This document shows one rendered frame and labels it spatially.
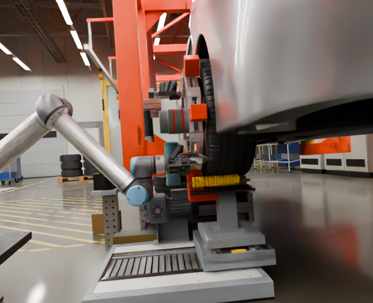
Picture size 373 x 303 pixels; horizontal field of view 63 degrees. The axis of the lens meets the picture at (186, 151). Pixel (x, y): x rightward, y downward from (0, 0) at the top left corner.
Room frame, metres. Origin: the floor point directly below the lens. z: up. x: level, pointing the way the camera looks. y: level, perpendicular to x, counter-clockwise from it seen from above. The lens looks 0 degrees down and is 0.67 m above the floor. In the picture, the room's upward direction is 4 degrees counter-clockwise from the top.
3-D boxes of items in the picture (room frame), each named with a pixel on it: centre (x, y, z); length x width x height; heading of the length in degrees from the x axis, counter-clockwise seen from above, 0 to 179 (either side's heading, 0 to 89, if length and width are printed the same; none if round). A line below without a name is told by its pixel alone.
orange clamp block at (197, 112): (1.41, -0.07, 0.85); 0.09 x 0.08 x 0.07; 4
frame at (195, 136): (1.72, -0.04, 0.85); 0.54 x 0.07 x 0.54; 4
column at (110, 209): (2.29, 0.59, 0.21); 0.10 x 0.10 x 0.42; 4
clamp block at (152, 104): (1.54, 0.16, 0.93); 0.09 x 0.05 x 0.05; 94
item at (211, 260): (1.74, -0.21, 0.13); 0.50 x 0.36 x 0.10; 4
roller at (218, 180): (1.61, -0.15, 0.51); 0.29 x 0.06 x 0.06; 94
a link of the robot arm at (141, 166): (1.48, 0.21, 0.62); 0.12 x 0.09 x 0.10; 94
